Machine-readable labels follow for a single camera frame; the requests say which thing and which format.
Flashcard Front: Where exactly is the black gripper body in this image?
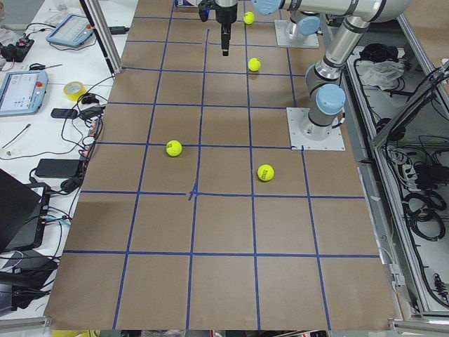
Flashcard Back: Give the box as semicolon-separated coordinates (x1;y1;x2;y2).
215;0;238;25

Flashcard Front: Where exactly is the yellow tennis ball printed logo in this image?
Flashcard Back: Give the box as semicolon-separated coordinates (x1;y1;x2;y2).
257;164;275;182

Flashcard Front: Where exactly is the far teach pendant tablet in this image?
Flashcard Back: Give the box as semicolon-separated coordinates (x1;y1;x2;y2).
46;14;93;48

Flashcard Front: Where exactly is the far yellow tennis ball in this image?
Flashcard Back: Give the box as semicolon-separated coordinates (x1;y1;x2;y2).
243;11;255;25

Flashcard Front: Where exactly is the white crumpled cloth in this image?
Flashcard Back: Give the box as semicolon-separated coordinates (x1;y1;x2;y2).
361;61;405;90

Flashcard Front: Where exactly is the black electronics box red button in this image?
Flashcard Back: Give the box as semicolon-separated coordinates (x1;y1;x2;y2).
1;39;34;62

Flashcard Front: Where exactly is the near teach pendant tablet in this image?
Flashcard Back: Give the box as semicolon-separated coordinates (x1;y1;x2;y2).
1;70;48;117

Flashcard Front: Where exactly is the black small adapter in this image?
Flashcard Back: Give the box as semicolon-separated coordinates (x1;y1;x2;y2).
109;26;129;35

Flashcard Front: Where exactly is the black laptop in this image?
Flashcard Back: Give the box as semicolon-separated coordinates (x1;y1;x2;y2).
1;171;50;253

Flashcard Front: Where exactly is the clear tennis ball can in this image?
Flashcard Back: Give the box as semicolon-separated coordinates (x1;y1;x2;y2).
173;0;198;13

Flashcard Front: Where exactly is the yellow tape roll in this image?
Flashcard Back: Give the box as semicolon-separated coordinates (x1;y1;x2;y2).
63;81;87;102

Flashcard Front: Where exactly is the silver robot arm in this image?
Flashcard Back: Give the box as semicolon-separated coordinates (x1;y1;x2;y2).
253;1;410;140
286;11;321;40

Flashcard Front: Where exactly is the black smartphone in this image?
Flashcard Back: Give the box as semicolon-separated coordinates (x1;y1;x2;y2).
51;108;78;119

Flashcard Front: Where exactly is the yellow tennis ball near base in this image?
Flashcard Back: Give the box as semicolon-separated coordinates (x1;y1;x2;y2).
248;58;262;72

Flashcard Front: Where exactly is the black power adapter brick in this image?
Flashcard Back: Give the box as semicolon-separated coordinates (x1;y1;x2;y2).
35;159;80;178

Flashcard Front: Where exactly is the teach pendant tablet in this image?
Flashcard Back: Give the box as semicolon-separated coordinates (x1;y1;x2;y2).
1;70;48;117
46;14;93;48

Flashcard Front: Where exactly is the yellow tennis ball left centre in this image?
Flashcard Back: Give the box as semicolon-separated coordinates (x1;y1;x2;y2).
166;140;182;157

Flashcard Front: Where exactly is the aluminium frame post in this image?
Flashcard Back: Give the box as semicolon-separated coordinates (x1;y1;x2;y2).
79;0;122;76

